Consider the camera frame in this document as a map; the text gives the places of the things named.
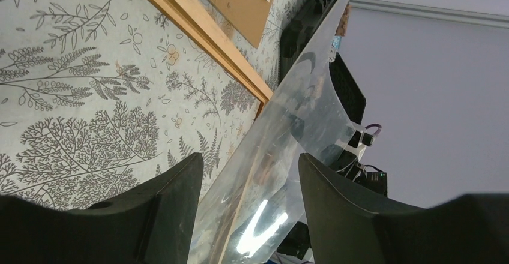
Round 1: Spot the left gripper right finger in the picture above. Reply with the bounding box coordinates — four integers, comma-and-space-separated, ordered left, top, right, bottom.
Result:
298, 153, 508, 263

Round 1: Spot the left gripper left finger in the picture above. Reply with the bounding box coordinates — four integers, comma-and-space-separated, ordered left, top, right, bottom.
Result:
1, 153, 204, 263

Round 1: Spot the clear plastic frame sheet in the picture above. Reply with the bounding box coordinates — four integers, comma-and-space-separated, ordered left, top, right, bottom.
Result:
187, 0, 357, 264

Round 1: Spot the wooden picture frame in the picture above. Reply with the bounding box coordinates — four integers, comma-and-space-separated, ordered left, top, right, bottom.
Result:
148, 0, 273, 116

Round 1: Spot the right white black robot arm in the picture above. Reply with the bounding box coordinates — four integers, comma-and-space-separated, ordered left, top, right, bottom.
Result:
267, 123, 388, 263

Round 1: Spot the floral patterned table mat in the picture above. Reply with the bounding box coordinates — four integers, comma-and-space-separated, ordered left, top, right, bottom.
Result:
1, 0, 259, 210

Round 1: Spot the black poker chip case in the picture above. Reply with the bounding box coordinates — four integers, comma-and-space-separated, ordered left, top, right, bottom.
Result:
279, 0, 366, 124

